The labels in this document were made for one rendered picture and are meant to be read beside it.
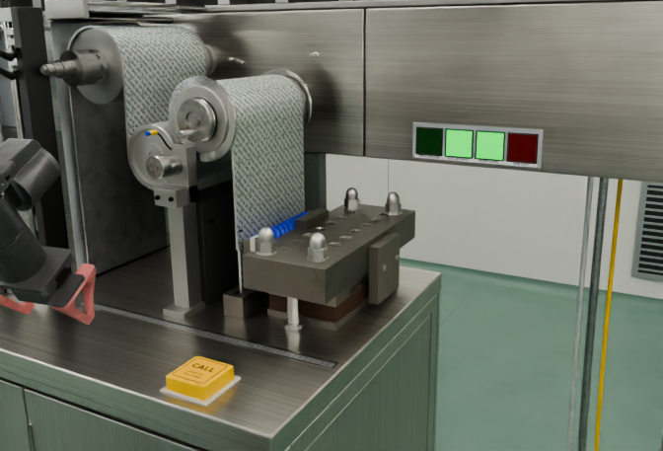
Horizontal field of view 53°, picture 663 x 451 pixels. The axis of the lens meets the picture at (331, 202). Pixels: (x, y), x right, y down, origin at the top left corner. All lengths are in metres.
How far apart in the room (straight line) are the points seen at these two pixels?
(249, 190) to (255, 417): 0.44
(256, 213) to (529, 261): 2.75
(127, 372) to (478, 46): 0.82
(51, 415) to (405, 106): 0.85
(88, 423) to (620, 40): 1.07
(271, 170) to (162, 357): 0.40
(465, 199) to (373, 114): 2.50
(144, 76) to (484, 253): 2.85
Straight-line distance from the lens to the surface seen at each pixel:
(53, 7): 1.36
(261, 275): 1.12
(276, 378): 1.01
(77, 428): 1.20
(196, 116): 1.15
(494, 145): 1.27
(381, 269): 1.21
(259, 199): 1.22
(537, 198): 3.72
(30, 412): 1.28
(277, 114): 1.25
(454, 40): 1.29
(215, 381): 0.97
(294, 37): 1.43
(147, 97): 1.33
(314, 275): 1.06
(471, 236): 3.87
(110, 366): 1.10
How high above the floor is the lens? 1.39
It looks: 14 degrees down
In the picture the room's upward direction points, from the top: 1 degrees counter-clockwise
